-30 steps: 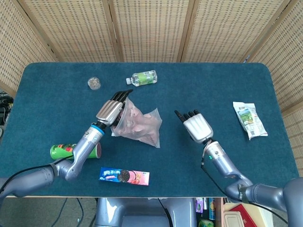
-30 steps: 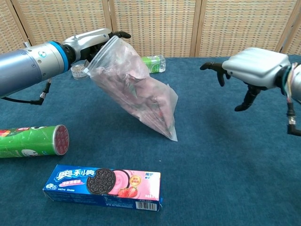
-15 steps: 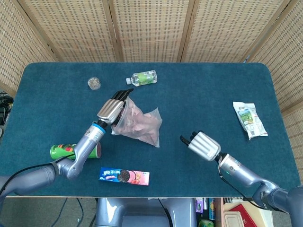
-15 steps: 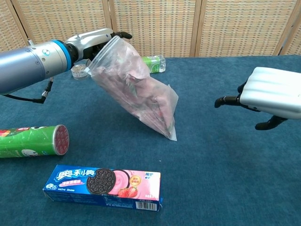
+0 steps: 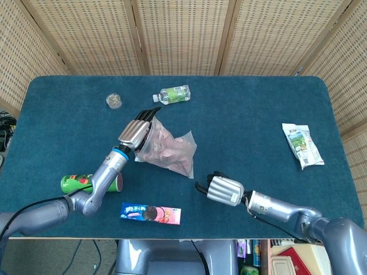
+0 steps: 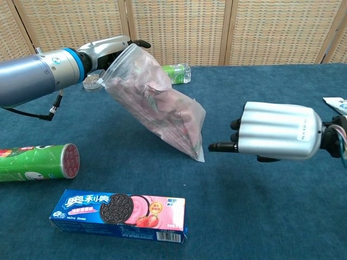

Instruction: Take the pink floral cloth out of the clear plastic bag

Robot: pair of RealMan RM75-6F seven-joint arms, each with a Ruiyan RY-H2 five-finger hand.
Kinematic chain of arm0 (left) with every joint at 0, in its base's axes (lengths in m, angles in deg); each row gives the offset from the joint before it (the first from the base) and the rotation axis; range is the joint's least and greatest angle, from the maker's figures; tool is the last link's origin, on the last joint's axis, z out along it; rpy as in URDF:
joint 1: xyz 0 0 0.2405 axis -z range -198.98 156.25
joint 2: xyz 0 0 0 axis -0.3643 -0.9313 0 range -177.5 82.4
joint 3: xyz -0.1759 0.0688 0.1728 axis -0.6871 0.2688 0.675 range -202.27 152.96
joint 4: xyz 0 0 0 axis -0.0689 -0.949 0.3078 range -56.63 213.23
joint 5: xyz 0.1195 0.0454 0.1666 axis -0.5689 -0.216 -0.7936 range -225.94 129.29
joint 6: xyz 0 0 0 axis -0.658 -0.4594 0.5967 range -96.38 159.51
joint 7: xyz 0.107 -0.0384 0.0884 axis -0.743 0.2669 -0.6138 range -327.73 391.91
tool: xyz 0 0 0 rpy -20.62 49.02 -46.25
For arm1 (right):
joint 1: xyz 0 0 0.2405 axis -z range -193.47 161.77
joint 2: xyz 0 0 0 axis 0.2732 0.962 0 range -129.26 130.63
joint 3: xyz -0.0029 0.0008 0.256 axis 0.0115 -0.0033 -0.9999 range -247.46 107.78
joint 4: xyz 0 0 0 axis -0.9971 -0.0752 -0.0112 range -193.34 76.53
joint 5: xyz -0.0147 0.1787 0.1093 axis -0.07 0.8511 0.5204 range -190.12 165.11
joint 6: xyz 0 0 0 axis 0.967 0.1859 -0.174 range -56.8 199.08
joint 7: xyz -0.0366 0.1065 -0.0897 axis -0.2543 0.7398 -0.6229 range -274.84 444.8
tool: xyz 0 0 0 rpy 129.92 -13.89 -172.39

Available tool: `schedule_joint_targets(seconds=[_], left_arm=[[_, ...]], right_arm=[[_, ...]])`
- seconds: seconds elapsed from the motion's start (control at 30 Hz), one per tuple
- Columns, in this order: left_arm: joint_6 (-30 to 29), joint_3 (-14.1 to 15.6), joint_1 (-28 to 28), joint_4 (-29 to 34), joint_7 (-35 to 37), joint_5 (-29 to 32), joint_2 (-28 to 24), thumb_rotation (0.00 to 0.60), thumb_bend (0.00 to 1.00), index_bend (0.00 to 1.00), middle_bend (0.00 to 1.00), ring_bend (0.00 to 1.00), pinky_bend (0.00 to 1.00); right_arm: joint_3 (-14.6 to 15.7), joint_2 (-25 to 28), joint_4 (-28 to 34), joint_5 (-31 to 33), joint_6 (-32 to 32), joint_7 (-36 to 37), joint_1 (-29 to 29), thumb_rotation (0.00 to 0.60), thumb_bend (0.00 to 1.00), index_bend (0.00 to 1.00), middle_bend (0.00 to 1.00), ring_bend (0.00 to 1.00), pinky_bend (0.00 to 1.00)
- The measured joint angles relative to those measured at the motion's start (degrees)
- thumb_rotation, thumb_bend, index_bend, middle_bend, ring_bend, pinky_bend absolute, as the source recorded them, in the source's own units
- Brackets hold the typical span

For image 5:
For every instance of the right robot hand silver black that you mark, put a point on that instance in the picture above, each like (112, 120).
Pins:
(225, 190)

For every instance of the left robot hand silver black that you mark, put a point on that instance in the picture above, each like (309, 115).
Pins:
(134, 133)

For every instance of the pink floral cloth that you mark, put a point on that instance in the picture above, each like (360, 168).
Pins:
(169, 151)

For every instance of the transparent plastic zip bag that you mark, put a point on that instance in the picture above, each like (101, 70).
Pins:
(187, 140)

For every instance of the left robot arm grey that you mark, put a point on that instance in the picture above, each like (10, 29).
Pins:
(97, 186)

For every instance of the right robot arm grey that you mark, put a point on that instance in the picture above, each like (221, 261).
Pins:
(286, 209)

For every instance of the small clear jar of nuts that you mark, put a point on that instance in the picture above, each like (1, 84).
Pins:
(113, 101)

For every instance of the clear bottle with green label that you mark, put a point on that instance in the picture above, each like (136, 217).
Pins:
(173, 94)

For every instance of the purple package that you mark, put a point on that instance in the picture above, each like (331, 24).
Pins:
(241, 249)

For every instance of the blue yellow bottle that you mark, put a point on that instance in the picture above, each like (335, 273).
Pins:
(257, 252)

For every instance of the blue felt table mat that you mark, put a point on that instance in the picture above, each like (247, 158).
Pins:
(243, 114)

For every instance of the green chips can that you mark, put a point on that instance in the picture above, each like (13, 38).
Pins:
(74, 183)

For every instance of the blue pink Oreo box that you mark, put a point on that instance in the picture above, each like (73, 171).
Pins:
(149, 213)

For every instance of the green package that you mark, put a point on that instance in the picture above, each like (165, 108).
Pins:
(249, 270)

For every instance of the white green snack pouch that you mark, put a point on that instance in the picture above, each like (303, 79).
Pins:
(302, 146)

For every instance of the grey robot torso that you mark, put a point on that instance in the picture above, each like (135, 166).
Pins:
(160, 255)

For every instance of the red book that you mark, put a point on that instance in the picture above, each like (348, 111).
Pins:
(295, 260)

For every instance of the woven rattan screen panel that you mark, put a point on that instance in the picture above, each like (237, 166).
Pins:
(183, 37)
(349, 86)
(17, 57)
(94, 37)
(275, 37)

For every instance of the beige cardboard box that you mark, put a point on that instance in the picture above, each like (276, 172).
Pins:
(315, 255)

